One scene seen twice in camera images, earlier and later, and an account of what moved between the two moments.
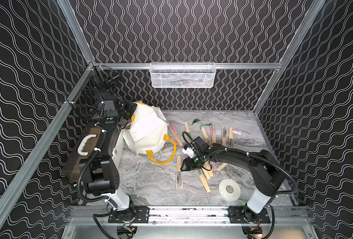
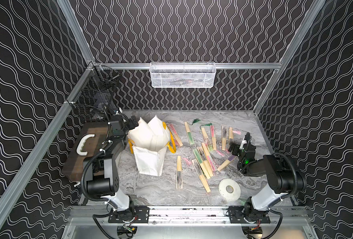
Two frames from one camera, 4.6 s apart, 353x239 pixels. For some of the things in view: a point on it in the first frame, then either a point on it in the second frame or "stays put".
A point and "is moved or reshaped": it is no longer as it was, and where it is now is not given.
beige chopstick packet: [224, 136] stays put
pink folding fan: [175, 135] stays put
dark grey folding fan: [179, 182] stays put
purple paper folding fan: [222, 166] stays put
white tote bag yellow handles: [147, 131] is moved or reshaped
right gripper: [187, 165] → [236, 149]
